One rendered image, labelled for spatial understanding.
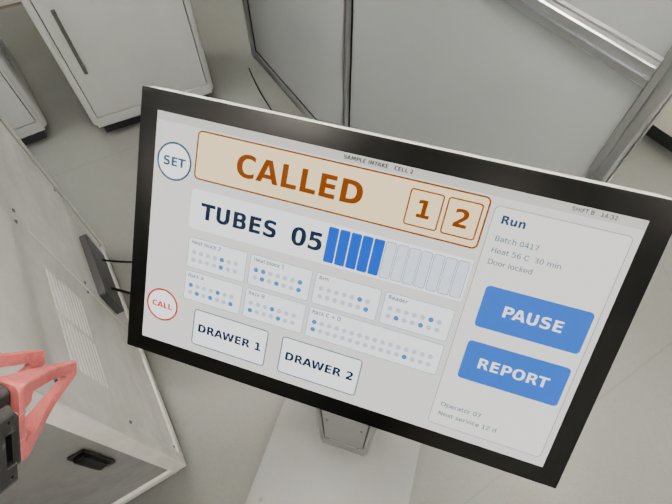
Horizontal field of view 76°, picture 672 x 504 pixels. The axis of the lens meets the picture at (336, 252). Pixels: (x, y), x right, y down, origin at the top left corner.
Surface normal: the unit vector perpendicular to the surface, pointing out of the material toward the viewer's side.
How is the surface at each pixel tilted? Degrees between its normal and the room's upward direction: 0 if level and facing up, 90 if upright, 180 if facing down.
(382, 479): 5
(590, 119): 90
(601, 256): 50
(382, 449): 5
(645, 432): 0
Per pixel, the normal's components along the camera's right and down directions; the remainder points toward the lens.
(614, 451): 0.00, -0.55
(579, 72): -0.85, 0.43
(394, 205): -0.24, 0.25
